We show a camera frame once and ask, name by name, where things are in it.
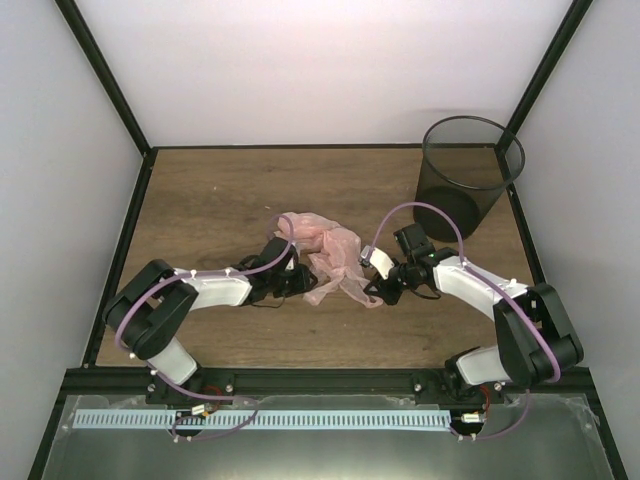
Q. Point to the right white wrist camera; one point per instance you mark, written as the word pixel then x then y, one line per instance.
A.
pixel 375 258

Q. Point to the black mesh trash bin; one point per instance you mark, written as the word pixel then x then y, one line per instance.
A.
pixel 467 163

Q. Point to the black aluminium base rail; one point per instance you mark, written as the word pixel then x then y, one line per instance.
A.
pixel 425 385

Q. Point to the black frame post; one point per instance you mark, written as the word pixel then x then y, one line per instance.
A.
pixel 84 37
pixel 560 41

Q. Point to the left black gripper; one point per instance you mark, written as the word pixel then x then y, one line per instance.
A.
pixel 303 273

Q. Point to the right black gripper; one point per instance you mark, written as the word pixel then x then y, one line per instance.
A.
pixel 383 291

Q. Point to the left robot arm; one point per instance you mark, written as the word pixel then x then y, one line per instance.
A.
pixel 147 313

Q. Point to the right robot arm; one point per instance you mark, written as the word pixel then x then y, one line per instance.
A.
pixel 535 339

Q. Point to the black right frame post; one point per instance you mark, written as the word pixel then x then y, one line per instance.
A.
pixel 560 41

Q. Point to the light blue slotted cable duct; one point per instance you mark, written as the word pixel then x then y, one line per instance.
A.
pixel 403 420

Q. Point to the black left frame post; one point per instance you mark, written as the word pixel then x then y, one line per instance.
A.
pixel 84 37

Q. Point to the pink plastic trash bag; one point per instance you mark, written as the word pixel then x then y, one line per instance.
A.
pixel 333 252

